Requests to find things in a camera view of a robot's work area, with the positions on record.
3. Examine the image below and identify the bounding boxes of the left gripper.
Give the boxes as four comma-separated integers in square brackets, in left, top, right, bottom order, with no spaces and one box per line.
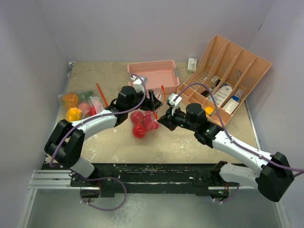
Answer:
[126,88,162,113]

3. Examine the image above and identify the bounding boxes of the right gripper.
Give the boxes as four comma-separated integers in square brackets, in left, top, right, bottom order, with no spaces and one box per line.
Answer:
[158,104,197,132]

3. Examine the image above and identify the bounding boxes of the clear zip bag red apples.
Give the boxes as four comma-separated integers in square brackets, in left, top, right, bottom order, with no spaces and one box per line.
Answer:
[129,85,167,141]

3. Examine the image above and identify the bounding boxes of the pink plastic basket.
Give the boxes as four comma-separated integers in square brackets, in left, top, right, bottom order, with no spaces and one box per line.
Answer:
[127,60,180,94]

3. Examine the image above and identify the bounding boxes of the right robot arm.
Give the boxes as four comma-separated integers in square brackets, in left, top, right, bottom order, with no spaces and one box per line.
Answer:
[158,103,295,202]

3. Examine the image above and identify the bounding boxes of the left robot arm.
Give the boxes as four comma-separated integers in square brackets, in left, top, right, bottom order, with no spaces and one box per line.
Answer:
[44,86,162,186]

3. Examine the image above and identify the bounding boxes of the clear zip bag mixed fruit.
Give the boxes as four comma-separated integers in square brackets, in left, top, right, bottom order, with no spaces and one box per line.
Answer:
[58,83,108,120]

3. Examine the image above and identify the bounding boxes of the fake yellow pepper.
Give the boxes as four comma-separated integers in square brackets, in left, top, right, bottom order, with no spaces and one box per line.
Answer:
[65,107,82,122]

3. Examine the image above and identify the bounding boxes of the fake pineapple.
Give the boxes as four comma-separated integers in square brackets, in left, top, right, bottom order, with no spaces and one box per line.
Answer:
[61,92,79,110]

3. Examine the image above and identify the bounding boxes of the small white box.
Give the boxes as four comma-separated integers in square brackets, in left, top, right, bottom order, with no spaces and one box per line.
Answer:
[187,57,197,74]

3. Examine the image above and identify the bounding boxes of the orange desk file organizer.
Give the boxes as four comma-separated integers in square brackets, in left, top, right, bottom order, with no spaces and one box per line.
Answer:
[177,35,272,125]

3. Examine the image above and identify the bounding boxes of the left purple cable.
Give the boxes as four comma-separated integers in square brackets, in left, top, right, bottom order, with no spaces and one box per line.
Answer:
[48,74,147,211]

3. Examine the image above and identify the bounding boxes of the purple cable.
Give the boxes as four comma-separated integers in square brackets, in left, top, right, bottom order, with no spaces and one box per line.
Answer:
[175,82,304,205]
[48,74,147,211]

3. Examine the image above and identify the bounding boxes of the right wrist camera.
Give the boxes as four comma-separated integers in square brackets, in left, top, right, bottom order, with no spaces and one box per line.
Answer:
[166,93,182,115]

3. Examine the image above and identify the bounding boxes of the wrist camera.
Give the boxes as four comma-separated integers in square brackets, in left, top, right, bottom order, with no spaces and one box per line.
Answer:
[131,74,148,92]
[166,93,182,115]

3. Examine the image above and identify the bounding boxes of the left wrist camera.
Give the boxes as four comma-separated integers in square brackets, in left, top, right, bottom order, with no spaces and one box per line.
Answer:
[131,74,148,92]

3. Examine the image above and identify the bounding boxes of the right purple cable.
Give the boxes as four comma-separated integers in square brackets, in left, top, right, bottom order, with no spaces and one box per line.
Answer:
[175,82,304,205]

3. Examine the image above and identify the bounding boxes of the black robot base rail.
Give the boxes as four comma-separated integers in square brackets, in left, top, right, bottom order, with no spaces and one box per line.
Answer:
[69,163,237,198]

